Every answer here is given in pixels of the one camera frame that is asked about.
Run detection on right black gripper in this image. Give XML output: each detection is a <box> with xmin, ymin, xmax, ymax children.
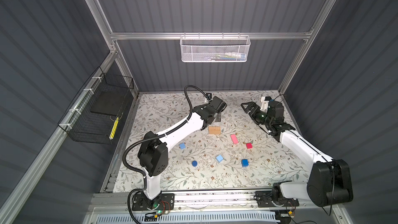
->
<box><xmin>241</xmin><ymin>102</ymin><xmax>272</xmax><ymax>128</ymax></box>

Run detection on blue cube block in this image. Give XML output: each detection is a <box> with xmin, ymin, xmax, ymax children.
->
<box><xmin>241</xmin><ymin>159</ymin><xmax>249</xmax><ymax>168</ymax></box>

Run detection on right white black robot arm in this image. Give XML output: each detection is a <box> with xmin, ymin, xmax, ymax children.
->
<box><xmin>241</xmin><ymin>96</ymin><xmax>353</xmax><ymax>207</ymax></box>

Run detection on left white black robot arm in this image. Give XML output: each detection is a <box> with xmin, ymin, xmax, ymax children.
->
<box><xmin>137</xmin><ymin>96</ymin><xmax>227</xmax><ymax>200</ymax></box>

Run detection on pink rectangular block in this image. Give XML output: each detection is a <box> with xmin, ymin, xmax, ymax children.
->
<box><xmin>230</xmin><ymin>134</ymin><xmax>238</xmax><ymax>144</ymax></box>

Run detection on light blue square block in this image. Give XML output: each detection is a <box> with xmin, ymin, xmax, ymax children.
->
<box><xmin>216</xmin><ymin>155</ymin><xmax>224</xmax><ymax>163</ymax></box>

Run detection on floral patterned table mat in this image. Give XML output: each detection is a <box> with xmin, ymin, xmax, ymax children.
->
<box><xmin>128</xmin><ymin>91</ymin><xmax>310</xmax><ymax>191</ymax></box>

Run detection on markers in white basket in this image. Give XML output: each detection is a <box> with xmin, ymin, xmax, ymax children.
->
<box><xmin>206</xmin><ymin>52</ymin><xmax>247</xmax><ymax>62</ymax></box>

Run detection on black pad in basket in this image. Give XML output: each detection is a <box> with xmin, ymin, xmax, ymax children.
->
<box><xmin>90</xmin><ymin>92</ymin><xmax>127</xmax><ymax>117</ymax></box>

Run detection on yellow marker in basket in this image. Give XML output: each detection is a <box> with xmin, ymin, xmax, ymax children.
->
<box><xmin>109</xmin><ymin>117</ymin><xmax>119</xmax><ymax>140</ymax></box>

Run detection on white wire mesh basket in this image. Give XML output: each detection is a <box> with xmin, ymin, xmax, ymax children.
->
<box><xmin>179</xmin><ymin>35</ymin><xmax>251</xmax><ymax>63</ymax></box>

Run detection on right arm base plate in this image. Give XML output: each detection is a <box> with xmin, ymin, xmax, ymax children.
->
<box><xmin>254</xmin><ymin>191</ymin><xmax>300</xmax><ymax>208</ymax></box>

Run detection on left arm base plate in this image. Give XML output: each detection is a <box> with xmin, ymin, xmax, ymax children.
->
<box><xmin>132</xmin><ymin>192</ymin><xmax>175</xmax><ymax>211</ymax></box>

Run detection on white ventilated cable duct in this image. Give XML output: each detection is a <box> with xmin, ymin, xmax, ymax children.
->
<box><xmin>94</xmin><ymin>211</ymin><xmax>277</xmax><ymax>224</ymax></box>

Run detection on left black corrugated cable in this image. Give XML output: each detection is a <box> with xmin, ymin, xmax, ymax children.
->
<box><xmin>122</xmin><ymin>84</ymin><xmax>209</xmax><ymax>177</ymax></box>

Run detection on black wire basket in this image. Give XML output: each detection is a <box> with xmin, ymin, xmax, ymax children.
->
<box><xmin>58</xmin><ymin>67</ymin><xmax>135</xmax><ymax>145</ymax></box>

